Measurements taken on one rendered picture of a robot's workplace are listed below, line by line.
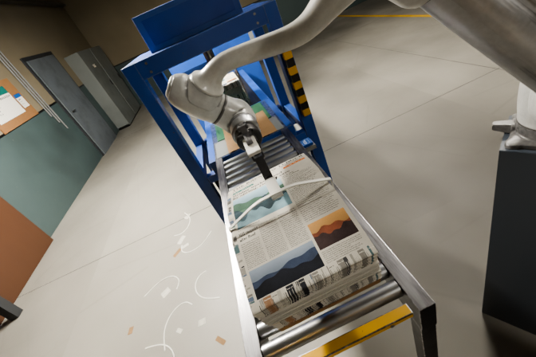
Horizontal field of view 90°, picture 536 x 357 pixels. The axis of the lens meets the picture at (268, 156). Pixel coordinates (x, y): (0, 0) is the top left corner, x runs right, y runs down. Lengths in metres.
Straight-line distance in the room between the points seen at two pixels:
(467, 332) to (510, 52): 1.40
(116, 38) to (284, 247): 9.04
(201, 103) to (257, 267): 0.46
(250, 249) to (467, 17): 0.61
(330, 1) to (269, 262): 0.60
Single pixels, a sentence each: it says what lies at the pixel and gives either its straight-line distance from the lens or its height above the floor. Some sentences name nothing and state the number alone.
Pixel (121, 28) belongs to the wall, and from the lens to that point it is 9.36.
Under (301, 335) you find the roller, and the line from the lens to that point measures 0.94.
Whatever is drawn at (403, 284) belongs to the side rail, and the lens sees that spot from 0.96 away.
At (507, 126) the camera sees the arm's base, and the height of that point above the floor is 1.03.
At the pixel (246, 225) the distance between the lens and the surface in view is 0.69.
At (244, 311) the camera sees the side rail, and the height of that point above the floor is 0.80.
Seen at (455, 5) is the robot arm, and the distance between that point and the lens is 0.59.
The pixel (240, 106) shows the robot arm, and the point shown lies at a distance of 0.85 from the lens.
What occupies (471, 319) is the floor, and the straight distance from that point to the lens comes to 1.82.
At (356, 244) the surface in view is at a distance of 0.61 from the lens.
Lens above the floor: 1.64
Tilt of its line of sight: 31 degrees down
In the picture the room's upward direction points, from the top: 24 degrees counter-clockwise
